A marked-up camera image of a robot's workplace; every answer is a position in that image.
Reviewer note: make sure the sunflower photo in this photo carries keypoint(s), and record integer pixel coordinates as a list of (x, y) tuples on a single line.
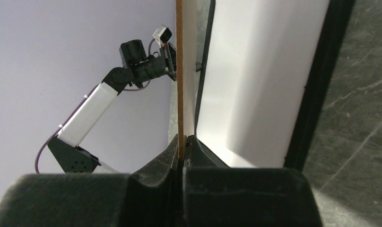
[(259, 59)]

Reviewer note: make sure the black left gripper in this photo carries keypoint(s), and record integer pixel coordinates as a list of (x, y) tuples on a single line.
[(159, 61)]

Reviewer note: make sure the black picture frame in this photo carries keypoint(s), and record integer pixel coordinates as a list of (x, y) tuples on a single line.
[(324, 61)]

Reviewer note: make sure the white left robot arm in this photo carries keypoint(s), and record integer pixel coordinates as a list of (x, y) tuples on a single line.
[(64, 144)]

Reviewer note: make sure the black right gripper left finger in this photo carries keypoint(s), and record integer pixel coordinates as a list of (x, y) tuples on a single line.
[(140, 199)]

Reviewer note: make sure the brown backing board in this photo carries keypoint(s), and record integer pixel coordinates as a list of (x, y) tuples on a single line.
[(179, 4)]

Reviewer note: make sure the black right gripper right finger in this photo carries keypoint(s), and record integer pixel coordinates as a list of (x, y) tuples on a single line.
[(216, 195)]

